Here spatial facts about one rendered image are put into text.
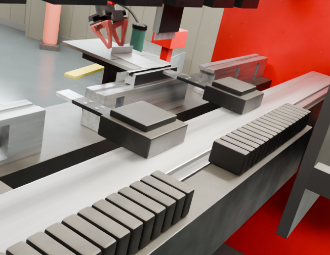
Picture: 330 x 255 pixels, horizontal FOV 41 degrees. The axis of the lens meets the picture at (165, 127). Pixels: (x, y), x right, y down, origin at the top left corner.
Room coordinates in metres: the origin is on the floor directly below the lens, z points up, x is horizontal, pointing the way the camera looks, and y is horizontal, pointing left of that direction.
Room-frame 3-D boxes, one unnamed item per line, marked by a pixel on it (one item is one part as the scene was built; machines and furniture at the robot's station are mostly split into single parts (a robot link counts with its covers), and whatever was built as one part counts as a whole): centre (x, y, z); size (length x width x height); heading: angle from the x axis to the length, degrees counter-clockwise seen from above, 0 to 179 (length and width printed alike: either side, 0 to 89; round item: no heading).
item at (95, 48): (1.25, 0.18, 1.00); 0.26 x 0.18 x 0.01; 61
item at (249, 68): (1.66, -0.21, 0.92); 0.50 x 0.06 x 0.10; 151
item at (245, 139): (0.80, -0.20, 1.02); 0.37 x 0.06 x 0.04; 151
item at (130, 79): (1.16, 0.06, 0.98); 0.20 x 0.03 x 0.03; 151
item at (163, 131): (0.76, 0.10, 1.01); 0.26 x 0.12 x 0.05; 61
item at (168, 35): (1.18, 0.05, 1.13); 0.10 x 0.02 x 0.10; 151
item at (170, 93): (1.13, 0.08, 0.92); 0.39 x 0.06 x 0.10; 151
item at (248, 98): (1.09, -0.08, 1.01); 0.26 x 0.12 x 0.05; 61
